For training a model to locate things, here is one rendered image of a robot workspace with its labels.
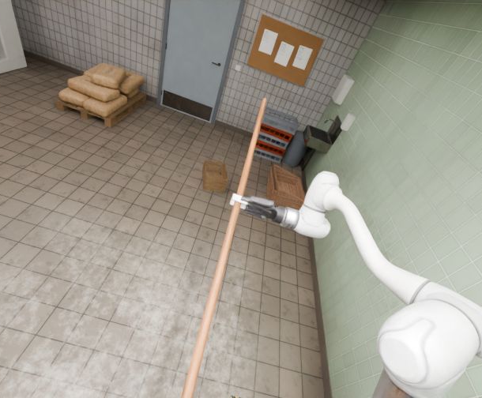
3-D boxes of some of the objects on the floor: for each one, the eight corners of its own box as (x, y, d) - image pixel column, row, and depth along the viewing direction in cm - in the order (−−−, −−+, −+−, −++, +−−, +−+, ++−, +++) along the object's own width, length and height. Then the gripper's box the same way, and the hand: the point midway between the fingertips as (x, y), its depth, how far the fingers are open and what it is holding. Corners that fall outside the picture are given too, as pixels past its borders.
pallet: (111, 127, 365) (111, 118, 356) (57, 109, 357) (54, 99, 348) (145, 102, 456) (146, 94, 447) (103, 86, 449) (103, 78, 440)
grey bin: (299, 170, 448) (314, 144, 413) (280, 163, 445) (293, 137, 410) (298, 159, 477) (312, 135, 442) (280, 153, 474) (292, 128, 439)
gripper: (289, 214, 98) (233, 195, 96) (275, 230, 111) (225, 215, 109) (291, 199, 102) (237, 181, 100) (276, 217, 115) (229, 201, 113)
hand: (239, 201), depth 105 cm, fingers closed on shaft, 3 cm apart
